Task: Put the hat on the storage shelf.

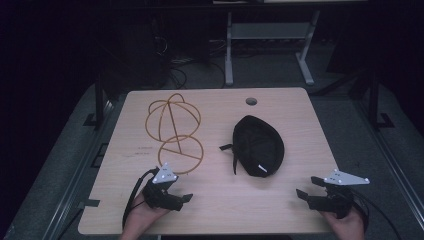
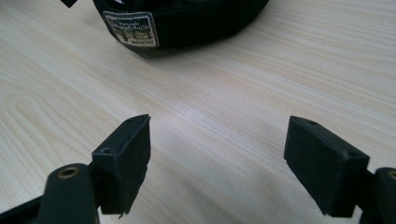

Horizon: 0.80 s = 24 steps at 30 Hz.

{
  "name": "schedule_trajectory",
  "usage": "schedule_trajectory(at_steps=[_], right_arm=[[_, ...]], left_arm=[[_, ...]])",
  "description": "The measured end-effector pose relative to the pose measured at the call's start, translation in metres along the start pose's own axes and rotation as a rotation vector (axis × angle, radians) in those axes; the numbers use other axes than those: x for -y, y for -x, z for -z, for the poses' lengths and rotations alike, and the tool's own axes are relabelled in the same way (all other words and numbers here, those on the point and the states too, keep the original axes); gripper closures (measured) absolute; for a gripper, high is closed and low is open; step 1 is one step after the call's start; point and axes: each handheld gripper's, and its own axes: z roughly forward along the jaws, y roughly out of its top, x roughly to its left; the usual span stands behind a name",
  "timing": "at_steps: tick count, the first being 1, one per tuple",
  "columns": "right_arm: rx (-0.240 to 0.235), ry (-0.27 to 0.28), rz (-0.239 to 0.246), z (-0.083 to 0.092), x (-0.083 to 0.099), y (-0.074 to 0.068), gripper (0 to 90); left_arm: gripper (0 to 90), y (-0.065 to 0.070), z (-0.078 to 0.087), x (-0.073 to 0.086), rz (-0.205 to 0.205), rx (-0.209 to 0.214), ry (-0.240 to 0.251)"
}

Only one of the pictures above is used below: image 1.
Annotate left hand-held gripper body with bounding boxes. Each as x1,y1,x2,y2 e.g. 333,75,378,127
142,162,180,211

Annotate black metal post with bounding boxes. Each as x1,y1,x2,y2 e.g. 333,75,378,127
348,68,396,132
82,72,116,132

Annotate black cap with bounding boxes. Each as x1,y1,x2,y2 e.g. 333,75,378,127
218,114,286,179

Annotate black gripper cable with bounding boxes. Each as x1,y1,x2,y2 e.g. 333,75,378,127
349,188,405,240
121,167,160,230

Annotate person's left hand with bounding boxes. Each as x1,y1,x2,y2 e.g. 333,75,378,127
120,192,172,240

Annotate person's right hand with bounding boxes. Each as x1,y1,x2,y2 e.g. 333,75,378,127
319,206,367,240

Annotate grey metal stand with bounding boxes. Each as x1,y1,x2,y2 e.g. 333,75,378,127
224,9,322,87

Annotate grey metal rail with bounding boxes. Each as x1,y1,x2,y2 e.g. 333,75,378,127
353,99,424,231
41,98,126,240

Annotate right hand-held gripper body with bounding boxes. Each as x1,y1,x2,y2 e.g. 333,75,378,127
319,168,371,220

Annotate dark tape strip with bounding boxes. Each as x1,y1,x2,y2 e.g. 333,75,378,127
77,198,101,210

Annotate black floor cables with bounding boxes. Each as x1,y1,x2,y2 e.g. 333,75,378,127
166,56,228,90

